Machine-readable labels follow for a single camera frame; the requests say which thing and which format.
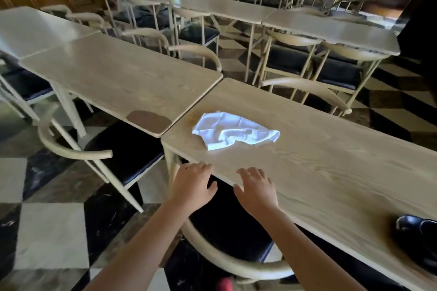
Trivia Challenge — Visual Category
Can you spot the person's left hand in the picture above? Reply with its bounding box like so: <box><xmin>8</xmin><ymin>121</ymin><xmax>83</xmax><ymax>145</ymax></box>
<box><xmin>170</xmin><ymin>161</ymin><xmax>219</xmax><ymax>215</ymax></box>

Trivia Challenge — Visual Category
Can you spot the person's right hand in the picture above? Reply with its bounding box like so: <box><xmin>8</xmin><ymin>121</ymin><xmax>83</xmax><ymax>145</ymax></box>
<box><xmin>233</xmin><ymin>167</ymin><xmax>279</xmax><ymax>220</ymax></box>

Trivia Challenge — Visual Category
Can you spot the white cloth napkin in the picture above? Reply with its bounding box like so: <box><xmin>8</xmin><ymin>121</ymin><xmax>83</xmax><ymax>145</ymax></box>
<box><xmin>191</xmin><ymin>111</ymin><xmax>280</xmax><ymax>151</ymax></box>

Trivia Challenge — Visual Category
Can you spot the black cup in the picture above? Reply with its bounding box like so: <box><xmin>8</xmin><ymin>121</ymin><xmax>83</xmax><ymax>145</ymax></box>
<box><xmin>396</xmin><ymin>215</ymin><xmax>437</xmax><ymax>251</ymax></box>

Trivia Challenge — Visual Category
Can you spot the black saucer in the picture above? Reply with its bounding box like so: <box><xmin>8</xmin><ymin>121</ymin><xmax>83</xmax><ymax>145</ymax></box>
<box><xmin>397</xmin><ymin>232</ymin><xmax>437</xmax><ymax>276</ymax></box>

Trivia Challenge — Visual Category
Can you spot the person's right forearm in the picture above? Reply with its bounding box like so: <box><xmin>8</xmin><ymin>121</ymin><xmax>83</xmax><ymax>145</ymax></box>
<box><xmin>258</xmin><ymin>205</ymin><xmax>368</xmax><ymax>291</ymax></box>

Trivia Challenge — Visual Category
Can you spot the person's left forearm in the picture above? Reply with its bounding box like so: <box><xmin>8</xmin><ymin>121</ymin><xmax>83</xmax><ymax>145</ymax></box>
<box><xmin>83</xmin><ymin>198</ymin><xmax>192</xmax><ymax>291</ymax></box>

